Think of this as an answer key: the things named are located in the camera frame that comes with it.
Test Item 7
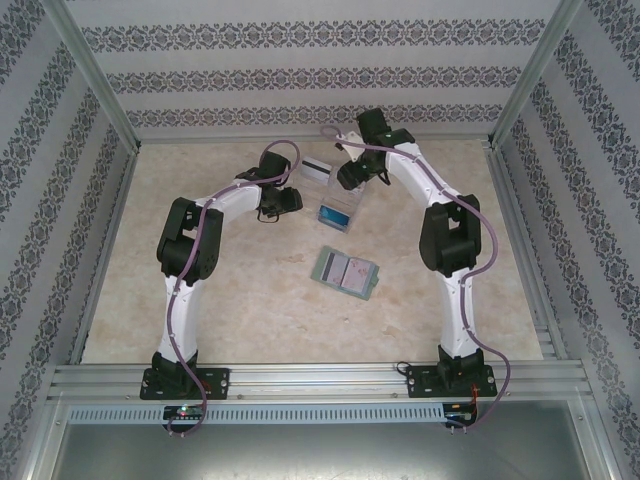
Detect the magnetic stripe card stack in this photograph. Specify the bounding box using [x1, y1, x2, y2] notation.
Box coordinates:
[302, 156, 332, 182]

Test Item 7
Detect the clear acrylic card stand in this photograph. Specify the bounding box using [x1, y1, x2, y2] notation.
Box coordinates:
[301, 156, 370, 235]

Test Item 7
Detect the green card holder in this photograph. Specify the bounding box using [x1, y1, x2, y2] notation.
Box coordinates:
[308, 244, 381, 303]

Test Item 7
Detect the blue printed card stack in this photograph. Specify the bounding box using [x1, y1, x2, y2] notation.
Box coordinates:
[317, 205, 351, 227]

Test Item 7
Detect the controller board with LED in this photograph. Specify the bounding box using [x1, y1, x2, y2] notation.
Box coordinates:
[163, 404, 207, 420]
[444, 402, 481, 424]

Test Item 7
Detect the grey metal panel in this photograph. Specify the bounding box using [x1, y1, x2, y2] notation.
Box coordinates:
[29, 394, 616, 480]

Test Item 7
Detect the aluminium back rail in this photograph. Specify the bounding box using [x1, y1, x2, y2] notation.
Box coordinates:
[134, 130, 496, 147]

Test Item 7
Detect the aluminium side rail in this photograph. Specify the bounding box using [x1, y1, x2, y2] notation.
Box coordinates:
[487, 142, 571, 364]
[67, 147, 144, 366]

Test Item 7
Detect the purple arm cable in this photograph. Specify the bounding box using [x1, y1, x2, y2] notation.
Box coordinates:
[320, 124, 510, 435]
[164, 139, 303, 439]

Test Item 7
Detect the aluminium frame post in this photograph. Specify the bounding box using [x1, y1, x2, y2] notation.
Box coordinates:
[487, 0, 586, 151]
[42, 0, 144, 154]

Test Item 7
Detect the aluminium mounting rail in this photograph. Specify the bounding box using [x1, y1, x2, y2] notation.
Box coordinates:
[47, 363, 594, 401]

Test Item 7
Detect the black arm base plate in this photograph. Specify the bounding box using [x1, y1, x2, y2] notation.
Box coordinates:
[405, 364, 495, 400]
[139, 367, 231, 401]

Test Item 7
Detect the grey slotted cable duct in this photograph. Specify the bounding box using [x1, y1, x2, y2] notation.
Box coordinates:
[67, 403, 447, 424]

